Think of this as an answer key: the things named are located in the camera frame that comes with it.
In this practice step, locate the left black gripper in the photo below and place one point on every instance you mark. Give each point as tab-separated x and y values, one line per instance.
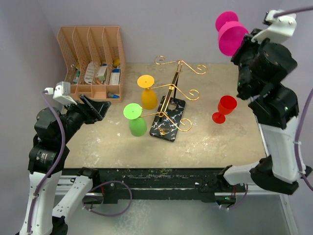
93	110

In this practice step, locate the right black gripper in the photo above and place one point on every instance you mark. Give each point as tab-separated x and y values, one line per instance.
246	41

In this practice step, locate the magenta plastic wine glass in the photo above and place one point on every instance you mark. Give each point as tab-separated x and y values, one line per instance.
230	32

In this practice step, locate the red plastic wine glass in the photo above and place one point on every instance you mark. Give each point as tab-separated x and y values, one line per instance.
226	106

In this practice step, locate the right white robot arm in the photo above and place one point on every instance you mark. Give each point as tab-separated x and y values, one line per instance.
262	66

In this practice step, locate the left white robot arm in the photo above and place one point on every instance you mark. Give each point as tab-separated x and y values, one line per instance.
46	163

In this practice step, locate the green plastic wine glass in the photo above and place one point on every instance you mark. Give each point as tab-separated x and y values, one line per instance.
137	124

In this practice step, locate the yellow plastic wine glass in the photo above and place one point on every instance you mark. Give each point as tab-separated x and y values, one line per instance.
148	96

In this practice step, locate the black marble rack base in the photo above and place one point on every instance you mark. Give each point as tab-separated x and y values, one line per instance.
166	129

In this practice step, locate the grey blue marker cap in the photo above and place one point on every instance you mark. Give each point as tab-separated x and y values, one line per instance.
112	95

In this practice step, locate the white printed packet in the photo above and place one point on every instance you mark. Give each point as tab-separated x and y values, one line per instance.
89	74

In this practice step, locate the white blue box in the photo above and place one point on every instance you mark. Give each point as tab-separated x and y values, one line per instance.
115	77

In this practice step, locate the white medicine box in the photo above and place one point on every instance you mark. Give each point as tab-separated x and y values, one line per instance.
101	74

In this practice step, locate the yellow small object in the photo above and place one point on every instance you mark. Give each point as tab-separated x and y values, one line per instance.
116	62

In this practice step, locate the peach plastic desk organizer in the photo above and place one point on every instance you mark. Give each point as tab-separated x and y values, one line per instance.
95	61

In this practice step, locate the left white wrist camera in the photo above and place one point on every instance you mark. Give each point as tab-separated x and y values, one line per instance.
61	93

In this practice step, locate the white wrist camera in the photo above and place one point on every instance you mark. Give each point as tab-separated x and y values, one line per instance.
279	29
61	93

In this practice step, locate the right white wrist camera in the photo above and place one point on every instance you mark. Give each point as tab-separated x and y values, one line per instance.
279	29

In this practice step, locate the gold wire glass rack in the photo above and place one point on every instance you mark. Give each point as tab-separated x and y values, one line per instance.
173	88

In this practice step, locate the black metal base frame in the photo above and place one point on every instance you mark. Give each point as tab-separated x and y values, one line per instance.
201	184

